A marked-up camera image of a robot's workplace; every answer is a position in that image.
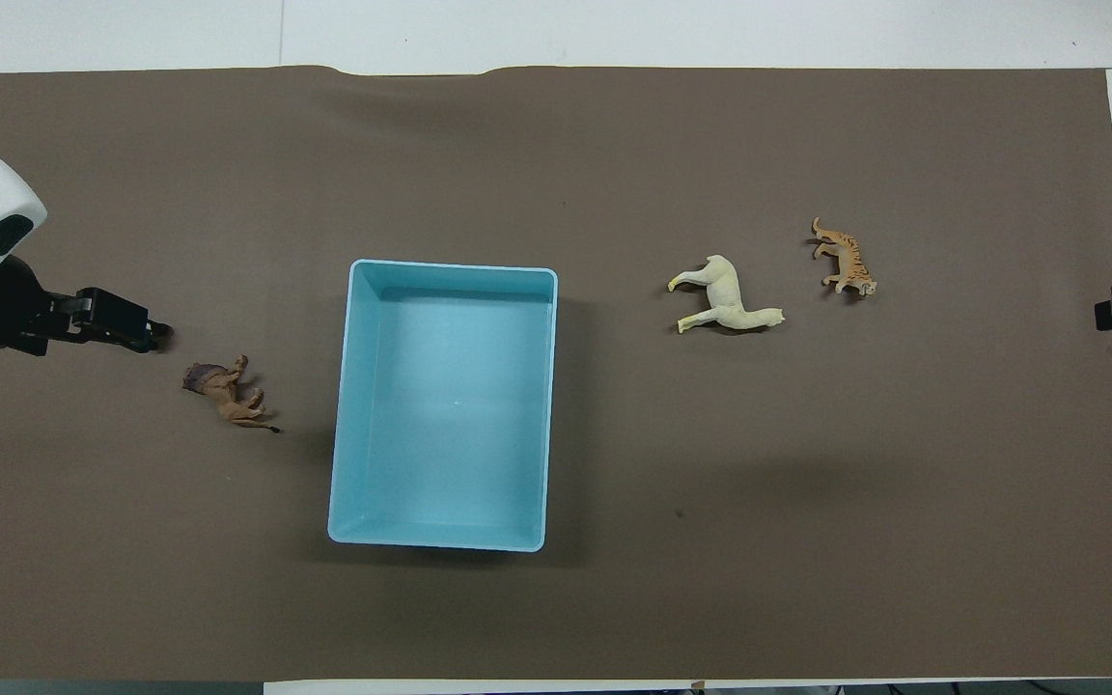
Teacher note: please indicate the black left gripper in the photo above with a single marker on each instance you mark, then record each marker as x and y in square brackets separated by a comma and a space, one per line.
[6, 309]

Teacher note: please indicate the brown lion toy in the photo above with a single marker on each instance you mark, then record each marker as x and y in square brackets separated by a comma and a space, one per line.
[226, 391]

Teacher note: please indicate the orange striped tiger toy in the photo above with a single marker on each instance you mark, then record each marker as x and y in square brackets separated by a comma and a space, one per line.
[847, 259]

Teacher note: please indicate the cream horse toy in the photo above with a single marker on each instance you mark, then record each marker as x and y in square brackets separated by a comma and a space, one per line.
[728, 294]

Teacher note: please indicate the light blue storage box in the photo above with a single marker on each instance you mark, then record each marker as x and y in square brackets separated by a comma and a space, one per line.
[450, 405]

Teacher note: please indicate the brown table mat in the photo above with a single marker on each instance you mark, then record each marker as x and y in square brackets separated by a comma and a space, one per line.
[614, 145]

